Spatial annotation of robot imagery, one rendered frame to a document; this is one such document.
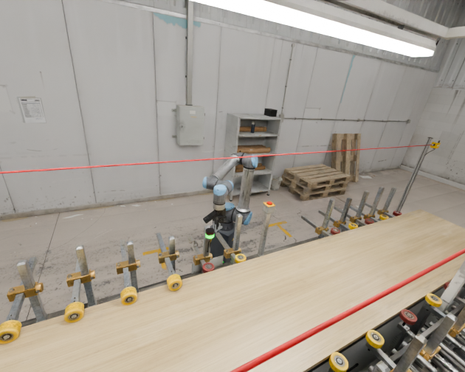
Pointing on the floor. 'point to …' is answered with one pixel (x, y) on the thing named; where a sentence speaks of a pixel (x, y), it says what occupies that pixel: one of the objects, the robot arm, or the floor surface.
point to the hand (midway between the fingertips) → (215, 231)
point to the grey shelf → (235, 120)
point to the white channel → (390, 12)
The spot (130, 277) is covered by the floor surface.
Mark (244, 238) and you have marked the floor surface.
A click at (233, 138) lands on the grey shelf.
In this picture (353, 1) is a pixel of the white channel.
